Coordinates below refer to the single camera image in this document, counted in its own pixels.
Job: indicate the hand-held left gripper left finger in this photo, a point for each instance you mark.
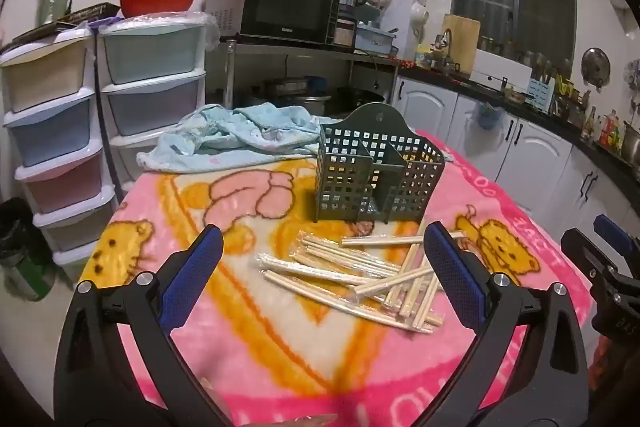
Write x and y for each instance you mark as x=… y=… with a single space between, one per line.
x=192 y=277

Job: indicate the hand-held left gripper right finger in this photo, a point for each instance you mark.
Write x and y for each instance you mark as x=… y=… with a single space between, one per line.
x=452 y=277

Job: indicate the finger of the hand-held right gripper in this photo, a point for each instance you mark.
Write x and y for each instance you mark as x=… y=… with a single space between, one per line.
x=585 y=249
x=617 y=234

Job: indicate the pile of chopsticks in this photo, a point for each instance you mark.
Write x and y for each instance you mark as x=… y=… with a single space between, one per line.
x=320 y=274

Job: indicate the grey-green perforated utensil holder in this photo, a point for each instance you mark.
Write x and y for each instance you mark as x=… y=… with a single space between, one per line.
x=345 y=167

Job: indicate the row of condiment bottles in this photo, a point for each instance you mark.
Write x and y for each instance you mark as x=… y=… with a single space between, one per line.
x=607 y=129

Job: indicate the white kitchen cabinets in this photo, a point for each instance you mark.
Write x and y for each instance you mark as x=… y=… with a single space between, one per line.
x=530 y=147

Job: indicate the pink cartoon printed blanket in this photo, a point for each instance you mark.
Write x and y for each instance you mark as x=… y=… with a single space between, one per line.
x=280 y=357

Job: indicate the black countertop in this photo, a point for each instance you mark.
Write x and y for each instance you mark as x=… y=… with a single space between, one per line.
x=565 y=127

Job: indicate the light blue printed cloth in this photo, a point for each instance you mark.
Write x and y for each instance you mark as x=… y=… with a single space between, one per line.
x=225 y=137

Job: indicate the light blue knife block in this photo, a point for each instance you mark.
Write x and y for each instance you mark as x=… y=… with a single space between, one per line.
x=540 y=94

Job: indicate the blue plastic bag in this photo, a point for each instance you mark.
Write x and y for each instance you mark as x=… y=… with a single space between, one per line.
x=489 y=117

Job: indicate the hanging metal pot lid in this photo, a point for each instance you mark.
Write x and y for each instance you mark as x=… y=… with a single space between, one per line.
x=596 y=67

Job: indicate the pastel plastic drawer tower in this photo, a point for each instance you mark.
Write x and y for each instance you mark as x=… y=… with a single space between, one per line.
x=150 y=97
x=50 y=147

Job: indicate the row of glass jars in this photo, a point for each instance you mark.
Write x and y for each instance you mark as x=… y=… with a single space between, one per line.
x=525 y=57

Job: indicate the black pan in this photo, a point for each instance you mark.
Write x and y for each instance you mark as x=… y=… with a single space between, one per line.
x=360 y=97

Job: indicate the silver cooking pot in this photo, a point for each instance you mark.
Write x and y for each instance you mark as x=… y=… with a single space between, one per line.
x=307 y=102

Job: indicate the yellow container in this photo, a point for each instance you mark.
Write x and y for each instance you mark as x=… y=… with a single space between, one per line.
x=425 y=56

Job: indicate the metal faucet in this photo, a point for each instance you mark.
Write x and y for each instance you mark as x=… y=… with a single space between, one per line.
x=446 y=42

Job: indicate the rectangular wooden cutting board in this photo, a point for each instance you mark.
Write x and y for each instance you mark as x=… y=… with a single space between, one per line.
x=465 y=42

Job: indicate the metal shelf rack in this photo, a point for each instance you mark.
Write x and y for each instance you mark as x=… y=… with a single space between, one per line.
x=300 y=52

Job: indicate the blue dish basket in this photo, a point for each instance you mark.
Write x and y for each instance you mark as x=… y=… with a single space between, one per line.
x=375 y=39

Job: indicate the small brown appliance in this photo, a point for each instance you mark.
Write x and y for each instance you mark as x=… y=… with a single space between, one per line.
x=344 y=32

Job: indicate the dark flat tray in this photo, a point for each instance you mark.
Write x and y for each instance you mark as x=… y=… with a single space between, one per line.
x=75 y=17

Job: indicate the black microwave oven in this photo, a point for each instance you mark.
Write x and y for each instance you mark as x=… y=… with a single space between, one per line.
x=285 y=7

